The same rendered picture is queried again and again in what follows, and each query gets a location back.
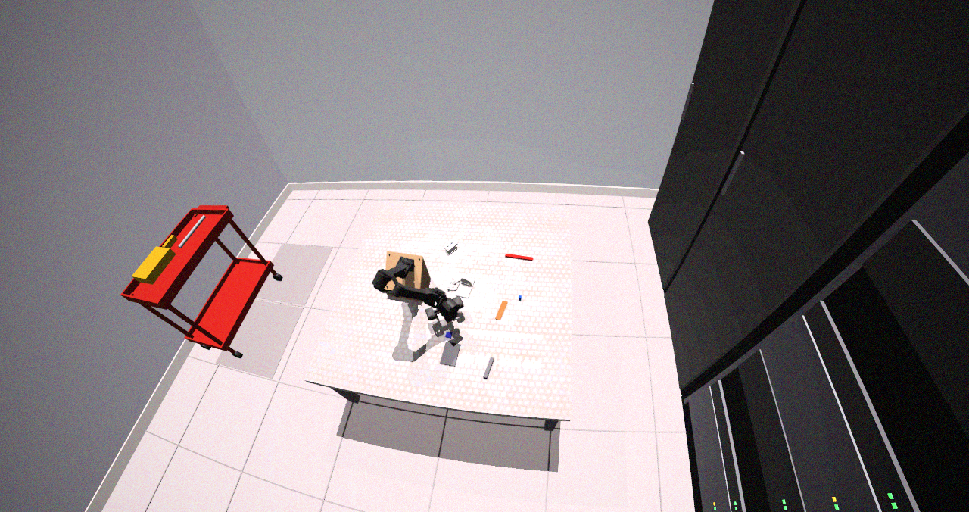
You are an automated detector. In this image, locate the orange flat bar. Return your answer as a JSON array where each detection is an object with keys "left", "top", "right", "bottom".
[{"left": 495, "top": 300, "right": 508, "bottom": 320}]

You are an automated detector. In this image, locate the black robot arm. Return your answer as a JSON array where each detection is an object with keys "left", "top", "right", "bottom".
[{"left": 372, "top": 257, "right": 460, "bottom": 323}]

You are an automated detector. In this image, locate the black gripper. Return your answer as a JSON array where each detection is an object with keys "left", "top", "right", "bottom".
[{"left": 425, "top": 296, "right": 464, "bottom": 321}]

